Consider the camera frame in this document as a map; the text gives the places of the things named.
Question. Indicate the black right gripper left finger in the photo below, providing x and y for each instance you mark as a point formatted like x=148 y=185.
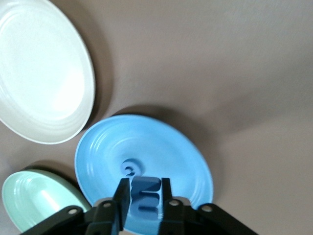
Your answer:
x=122 y=203

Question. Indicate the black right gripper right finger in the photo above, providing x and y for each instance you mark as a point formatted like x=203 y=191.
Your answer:
x=168 y=208

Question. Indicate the blue letter E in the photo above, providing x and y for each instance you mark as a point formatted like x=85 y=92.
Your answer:
x=146 y=186

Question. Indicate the blue letter G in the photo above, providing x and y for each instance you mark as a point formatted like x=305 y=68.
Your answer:
x=123 y=165

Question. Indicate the blue plate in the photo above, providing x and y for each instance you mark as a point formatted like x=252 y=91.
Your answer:
x=159 y=147

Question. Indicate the green plate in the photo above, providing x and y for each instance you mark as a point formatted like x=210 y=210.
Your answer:
x=31 y=195

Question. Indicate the beige plate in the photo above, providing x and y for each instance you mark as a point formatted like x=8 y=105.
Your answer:
x=44 y=73

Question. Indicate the brown table cover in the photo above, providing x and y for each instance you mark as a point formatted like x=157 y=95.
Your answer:
x=207 y=61

